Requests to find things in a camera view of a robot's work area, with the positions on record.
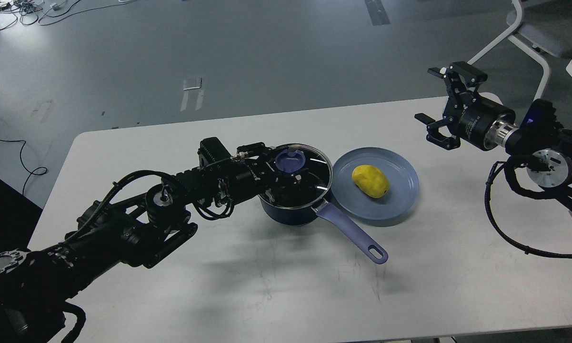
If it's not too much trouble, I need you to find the black cable on floor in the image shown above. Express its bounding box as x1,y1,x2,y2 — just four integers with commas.
0,110,48,196

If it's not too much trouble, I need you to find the blue round plate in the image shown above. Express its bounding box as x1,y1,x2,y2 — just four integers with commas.
331,147,420,226

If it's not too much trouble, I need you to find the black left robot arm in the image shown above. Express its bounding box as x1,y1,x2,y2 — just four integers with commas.
0,137,309,343

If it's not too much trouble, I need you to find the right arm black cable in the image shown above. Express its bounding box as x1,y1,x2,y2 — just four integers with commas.
484,160,572,260

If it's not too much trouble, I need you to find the cable bundle on floor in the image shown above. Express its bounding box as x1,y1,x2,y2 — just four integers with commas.
0,0,136,32

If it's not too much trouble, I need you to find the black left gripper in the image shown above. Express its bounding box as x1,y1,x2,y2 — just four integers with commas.
219,142,310,206

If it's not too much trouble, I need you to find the glass pot lid blue knob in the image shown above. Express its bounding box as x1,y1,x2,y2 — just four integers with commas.
260,143,333,209

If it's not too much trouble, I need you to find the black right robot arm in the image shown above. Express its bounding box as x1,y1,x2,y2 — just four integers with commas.
415,61,572,212

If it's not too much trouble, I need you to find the dark blue saucepan purple handle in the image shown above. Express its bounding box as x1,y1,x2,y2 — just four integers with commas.
257,143,390,265

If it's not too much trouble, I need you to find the white office chair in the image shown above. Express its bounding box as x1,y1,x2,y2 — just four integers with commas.
467,0,572,99

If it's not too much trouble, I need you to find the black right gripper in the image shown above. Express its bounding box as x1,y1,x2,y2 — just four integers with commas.
414,61,517,152

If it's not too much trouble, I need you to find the black box at left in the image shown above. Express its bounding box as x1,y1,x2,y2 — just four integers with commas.
0,179,42,252

